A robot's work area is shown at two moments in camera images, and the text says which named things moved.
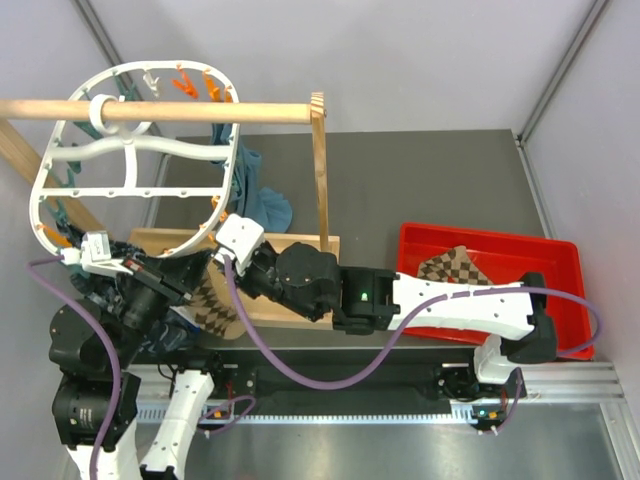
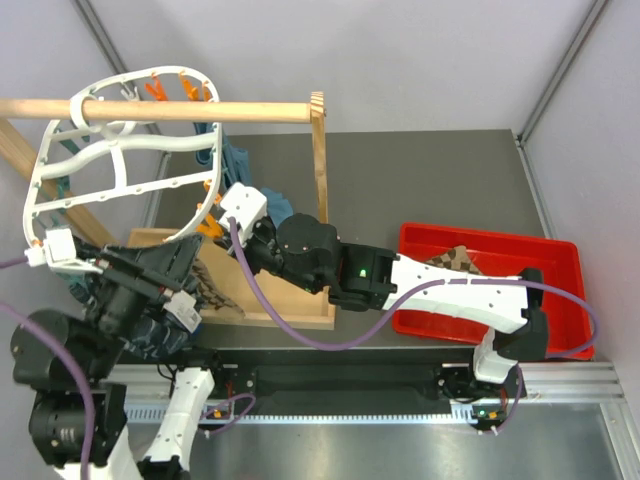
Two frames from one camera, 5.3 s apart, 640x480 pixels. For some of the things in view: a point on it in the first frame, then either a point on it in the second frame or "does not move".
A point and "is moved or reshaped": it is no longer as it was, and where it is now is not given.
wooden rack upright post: (318, 111) does not move
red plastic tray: (509, 258) does not move
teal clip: (60, 214) to (63, 185)
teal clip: (73, 168) to (72, 147)
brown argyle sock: (213, 305) is moved or reshaped
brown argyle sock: (454, 265) does not move
